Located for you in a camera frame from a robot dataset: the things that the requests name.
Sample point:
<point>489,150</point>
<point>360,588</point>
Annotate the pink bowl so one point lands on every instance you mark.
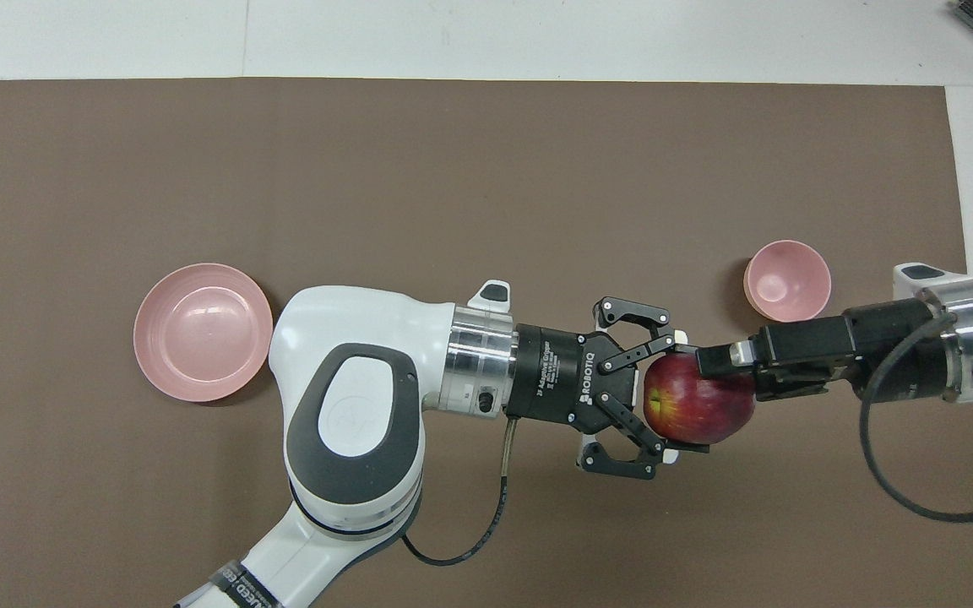
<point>790,279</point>

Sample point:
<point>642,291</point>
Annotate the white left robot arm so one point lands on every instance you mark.
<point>351,338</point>

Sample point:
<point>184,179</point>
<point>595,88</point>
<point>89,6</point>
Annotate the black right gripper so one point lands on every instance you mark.
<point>807,355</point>

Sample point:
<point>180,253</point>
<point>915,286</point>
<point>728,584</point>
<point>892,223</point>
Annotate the red apple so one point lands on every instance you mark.
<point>698,405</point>

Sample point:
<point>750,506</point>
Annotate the pink plate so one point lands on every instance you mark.
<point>199,333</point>

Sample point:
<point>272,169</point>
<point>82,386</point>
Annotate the brown table mat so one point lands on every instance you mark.
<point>486,169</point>

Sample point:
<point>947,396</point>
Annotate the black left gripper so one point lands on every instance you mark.
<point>554,376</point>

